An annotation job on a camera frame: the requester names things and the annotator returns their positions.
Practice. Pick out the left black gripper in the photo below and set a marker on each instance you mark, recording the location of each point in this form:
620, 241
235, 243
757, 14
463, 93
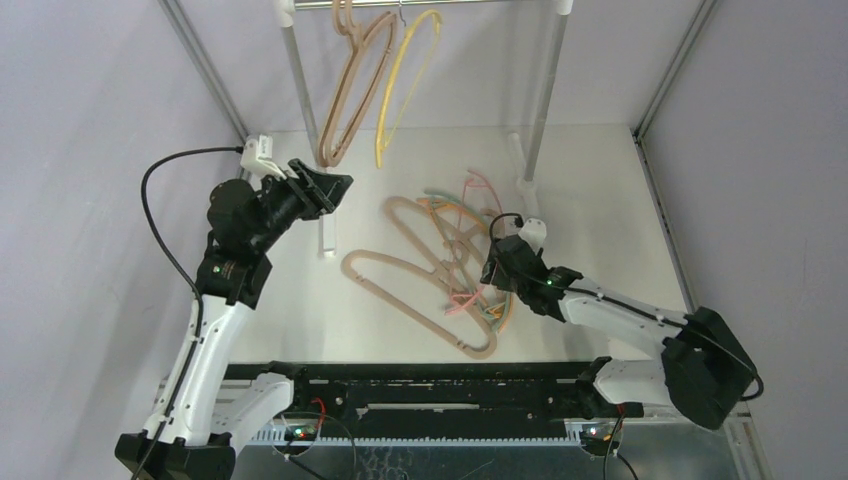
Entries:
325, 191

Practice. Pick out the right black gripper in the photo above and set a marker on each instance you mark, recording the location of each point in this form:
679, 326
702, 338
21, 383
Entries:
501, 266

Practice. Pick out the pink wire hanger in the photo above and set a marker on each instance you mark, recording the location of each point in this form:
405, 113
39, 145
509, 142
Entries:
474, 180

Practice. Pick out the beige plastic hanger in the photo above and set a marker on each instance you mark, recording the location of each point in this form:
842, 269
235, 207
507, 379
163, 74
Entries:
450, 238
408, 288
368, 86
351, 86

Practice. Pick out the yellow wire hanger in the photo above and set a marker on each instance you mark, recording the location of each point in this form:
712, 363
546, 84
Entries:
412, 57

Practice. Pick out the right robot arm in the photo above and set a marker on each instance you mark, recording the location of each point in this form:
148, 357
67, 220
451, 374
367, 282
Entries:
692, 361

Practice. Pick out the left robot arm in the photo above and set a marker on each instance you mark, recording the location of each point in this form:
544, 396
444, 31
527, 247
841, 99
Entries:
187, 436

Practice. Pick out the white metal clothes rack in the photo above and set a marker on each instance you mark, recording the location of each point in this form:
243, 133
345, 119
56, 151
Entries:
434, 146

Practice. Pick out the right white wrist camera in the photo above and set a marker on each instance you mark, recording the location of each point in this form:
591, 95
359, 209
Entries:
534, 233

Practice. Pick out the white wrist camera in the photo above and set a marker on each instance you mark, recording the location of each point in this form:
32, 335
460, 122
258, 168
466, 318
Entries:
534, 233
257, 158

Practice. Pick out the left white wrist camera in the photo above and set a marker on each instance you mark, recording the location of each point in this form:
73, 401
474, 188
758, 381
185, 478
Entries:
257, 158

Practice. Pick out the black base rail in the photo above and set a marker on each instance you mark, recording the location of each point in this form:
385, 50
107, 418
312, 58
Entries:
453, 401

